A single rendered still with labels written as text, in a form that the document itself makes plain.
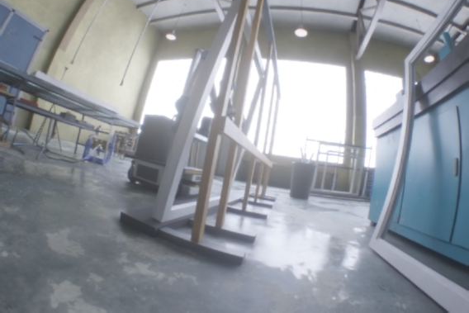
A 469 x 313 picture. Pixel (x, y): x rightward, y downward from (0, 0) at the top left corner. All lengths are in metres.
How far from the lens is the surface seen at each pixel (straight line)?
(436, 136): 1.53
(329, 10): 10.76
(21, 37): 9.46
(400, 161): 1.48
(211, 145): 0.87
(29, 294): 0.61
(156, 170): 2.10
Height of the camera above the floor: 0.40
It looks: 9 degrees up
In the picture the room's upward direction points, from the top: 10 degrees clockwise
